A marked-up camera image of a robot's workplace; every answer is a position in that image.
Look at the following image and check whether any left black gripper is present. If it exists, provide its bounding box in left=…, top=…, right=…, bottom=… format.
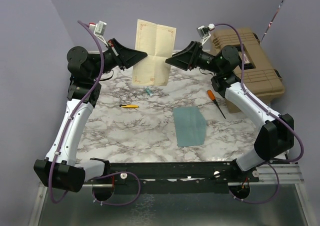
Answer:
left=89, top=37, right=147, bottom=80

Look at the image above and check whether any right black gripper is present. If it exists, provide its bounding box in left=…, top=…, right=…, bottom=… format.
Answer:
left=166, top=41, right=222, bottom=75

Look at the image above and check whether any cream letter paper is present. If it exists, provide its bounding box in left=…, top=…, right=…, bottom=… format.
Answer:
left=132, top=19, right=177, bottom=86

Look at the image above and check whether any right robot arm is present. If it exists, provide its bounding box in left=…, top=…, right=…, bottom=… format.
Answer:
left=165, top=41, right=294, bottom=181

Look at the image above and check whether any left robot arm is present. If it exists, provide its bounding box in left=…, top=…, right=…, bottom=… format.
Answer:
left=33, top=39, right=148, bottom=192

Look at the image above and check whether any teal envelope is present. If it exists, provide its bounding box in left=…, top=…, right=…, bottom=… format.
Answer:
left=173, top=106, right=207, bottom=147

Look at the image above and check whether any green glue stick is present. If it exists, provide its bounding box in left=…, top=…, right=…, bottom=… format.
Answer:
left=145, top=87, right=153, bottom=96

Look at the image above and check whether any yellow utility knife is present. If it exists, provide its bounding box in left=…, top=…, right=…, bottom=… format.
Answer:
left=120, top=104, right=139, bottom=108

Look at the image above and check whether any tan plastic tool case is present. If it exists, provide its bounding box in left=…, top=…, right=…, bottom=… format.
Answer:
left=210, top=28, right=285, bottom=105

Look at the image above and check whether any striped tape strip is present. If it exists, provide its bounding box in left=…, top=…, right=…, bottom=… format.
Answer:
left=259, top=0, right=289, bottom=43

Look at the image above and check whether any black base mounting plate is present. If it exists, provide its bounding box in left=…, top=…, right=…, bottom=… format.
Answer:
left=89, top=161, right=259, bottom=194

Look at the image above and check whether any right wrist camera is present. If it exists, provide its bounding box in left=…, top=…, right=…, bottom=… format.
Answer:
left=197, top=24, right=215, bottom=46

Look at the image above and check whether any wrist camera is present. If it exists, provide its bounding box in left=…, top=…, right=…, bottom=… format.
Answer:
left=89, top=21, right=107, bottom=44
left=197, top=24, right=215, bottom=46

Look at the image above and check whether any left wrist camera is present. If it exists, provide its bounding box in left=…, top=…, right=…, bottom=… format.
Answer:
left=89, top=21, right=107, bottom=44

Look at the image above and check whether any orange handled screwdriver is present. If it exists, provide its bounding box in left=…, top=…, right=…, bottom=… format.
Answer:
left=206, top=90, right=226, bottom=119

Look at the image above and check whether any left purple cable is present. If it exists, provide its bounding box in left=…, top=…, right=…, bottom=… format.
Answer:
left=48, top=20, right=142, bottom=206

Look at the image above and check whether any purple cable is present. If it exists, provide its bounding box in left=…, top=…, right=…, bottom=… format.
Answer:
left=48, top=20, right=142, bottom=206
left=212, top=23, right=306, bottom=203

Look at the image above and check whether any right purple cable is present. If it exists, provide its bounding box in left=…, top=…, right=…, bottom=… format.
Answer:
left=212, top=23, right=306, bottom=203

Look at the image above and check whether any aluminium rail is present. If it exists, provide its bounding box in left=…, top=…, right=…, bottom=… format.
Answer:
left=82, top=160, right=305, bottom=186

